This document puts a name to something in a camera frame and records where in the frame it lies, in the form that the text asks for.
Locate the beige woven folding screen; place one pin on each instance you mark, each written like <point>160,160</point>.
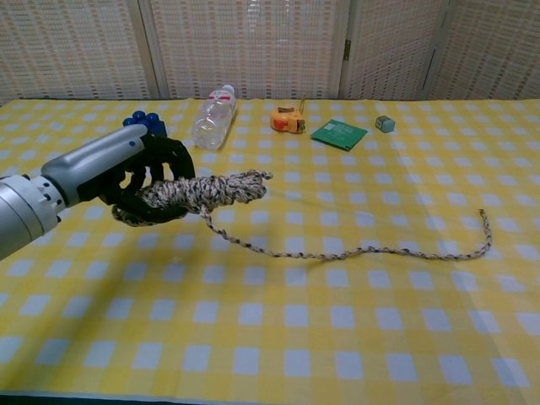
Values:
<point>253,42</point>

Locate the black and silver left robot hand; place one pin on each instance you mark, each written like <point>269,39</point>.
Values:
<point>97,162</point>

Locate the blue toy building block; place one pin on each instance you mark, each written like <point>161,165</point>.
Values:
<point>145,118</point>

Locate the small grey green cube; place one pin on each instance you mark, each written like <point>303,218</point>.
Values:
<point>385,123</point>

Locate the green circuit board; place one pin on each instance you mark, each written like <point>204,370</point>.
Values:
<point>339,134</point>

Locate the yellow white checkered tablecloth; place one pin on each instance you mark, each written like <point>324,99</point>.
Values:
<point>295,304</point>

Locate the brass screen hinge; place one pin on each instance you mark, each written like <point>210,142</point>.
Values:
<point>348,50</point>

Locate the orange tape measure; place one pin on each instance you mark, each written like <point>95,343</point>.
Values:
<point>284,120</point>

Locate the clear plastic water bottle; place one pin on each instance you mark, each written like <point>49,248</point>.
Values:
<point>213,120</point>

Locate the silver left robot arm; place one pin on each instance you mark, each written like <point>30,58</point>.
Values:
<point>21,213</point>

